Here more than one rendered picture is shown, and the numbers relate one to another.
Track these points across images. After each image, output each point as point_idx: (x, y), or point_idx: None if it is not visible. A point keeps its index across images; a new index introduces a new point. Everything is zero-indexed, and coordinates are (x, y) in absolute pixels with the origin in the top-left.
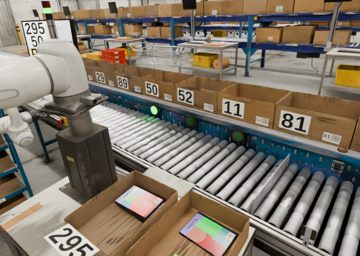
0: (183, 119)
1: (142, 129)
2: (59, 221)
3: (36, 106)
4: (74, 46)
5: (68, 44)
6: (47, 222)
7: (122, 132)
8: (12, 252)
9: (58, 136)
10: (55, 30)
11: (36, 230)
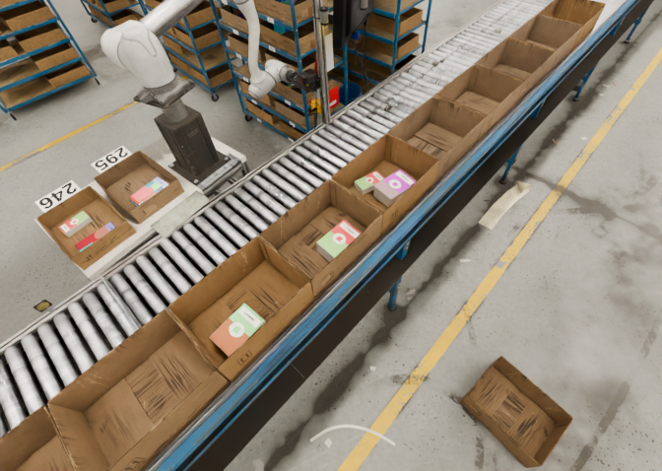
0: None
1: (312, 184)
2: (165, 154)
3: (406, 67)
4: (133, 45)
5: (125, 41)
6: (167, 148)
7: (304, 166)
8: None
9: None
10: None
11: (163, 145)
